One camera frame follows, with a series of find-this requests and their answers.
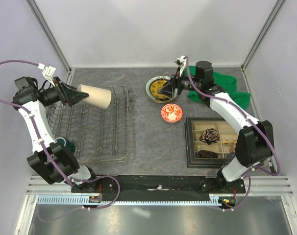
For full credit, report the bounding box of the black compartment box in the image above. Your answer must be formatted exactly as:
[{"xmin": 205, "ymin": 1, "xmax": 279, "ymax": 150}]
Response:
[{"xmin": 184, "ymin": 116, "xmax": 265, "ymax": 169}]

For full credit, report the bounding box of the dark floral rolled tie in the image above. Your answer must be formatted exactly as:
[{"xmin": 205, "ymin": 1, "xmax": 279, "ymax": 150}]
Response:
[{"xmin": 199, "ymin": 128, "xmax": 220, "ymax": 145}]

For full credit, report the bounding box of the dark brown rolled tie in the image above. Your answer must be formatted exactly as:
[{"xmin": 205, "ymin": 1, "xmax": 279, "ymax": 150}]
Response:
[{"xmin": 196, "ymin": 150, "xmax": 218, "ymax": 159}]

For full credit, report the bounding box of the blue slotted cable duct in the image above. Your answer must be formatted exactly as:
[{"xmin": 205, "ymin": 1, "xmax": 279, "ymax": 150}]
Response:
[{"xmin": 37, "ymin": 195, "xmax": 223, "ymax": 206}]

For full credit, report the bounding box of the white red patterned bowl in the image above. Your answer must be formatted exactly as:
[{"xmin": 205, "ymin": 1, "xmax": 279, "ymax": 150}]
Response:
[{"xmin": 161, "ymin": 103, "xmax": 183, "ymax": 123}]

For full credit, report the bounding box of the beige cup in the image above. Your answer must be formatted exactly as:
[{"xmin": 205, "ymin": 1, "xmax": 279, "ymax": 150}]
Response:
[{"xmin": 77, "ymin": 84, "xmax": 112, "ymax": 109}]

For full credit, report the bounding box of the grey wire dish rack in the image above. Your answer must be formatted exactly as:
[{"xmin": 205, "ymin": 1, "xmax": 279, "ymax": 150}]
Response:
[{"xmin": 46, "ymin": 86, "xmax": 132, "ymax": 165}]

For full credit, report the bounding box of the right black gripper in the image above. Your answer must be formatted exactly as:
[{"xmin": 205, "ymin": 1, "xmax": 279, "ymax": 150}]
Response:
[{"xmin": 157, "ymin": 66, "xmax": 201, "ymax": 99}]

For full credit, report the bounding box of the navy dotted rolled tie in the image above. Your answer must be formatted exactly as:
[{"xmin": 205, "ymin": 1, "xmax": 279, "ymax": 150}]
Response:
[{"xmin": 225, "ymin": 152, "xmax": 236, "ymax": 159}]

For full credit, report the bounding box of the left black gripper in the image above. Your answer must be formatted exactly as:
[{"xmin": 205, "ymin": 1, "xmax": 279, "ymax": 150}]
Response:
[{"xmin": 41, "ymin": 77, "xmax": 88, "ymax": 107}]

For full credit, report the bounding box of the dark green cup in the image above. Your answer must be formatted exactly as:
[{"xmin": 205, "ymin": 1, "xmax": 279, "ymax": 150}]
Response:
[{"xmin": 56, "ymin": 137, "xmax": 76, "ymax": 153}]

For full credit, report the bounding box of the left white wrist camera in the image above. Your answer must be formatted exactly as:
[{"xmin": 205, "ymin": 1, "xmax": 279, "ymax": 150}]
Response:
[{"xmin": 38, "ymin": 63, "xmax": 56, "ymax": 86}]

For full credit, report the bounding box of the yellow patterned plate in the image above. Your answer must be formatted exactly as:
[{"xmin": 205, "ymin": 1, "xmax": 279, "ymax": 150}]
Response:
[{"xmin": 149, "ymin": 79, "xmax": 170, "ymax": 101}]

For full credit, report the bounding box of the tan rolled belt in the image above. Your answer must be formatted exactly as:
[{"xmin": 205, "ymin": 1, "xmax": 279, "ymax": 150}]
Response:
[{"xmin": 223, "ymin": 140, "xmax": 237, "ymax": 152}]

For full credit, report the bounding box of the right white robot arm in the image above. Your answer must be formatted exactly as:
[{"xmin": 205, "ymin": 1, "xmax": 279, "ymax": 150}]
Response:
[{"xmin": 158, "ymin": 56, "xmax": 276, "ymax": 193}]

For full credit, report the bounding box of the aluminium frame rail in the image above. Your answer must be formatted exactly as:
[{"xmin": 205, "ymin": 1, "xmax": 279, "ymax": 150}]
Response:
[{"xmin": 26, "ymin": 176, "xmax": 293, "ymax": 196}]

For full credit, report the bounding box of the green cloth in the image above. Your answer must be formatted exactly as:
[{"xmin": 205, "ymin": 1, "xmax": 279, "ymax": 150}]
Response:
[{"xmin": 187, "ymin": 66, "xmax": 250, "ymax": 110}]

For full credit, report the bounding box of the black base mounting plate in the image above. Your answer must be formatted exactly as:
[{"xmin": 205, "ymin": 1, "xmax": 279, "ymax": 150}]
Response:
[{"xmin": 71, "ymin": 175, "xmax": 246, "ymax": 200}]

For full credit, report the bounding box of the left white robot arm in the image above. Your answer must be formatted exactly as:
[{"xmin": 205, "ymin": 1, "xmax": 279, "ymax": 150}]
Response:
[{"xmin": 13, "ymin": 76, "xmax": 99, "ymax": 192}]

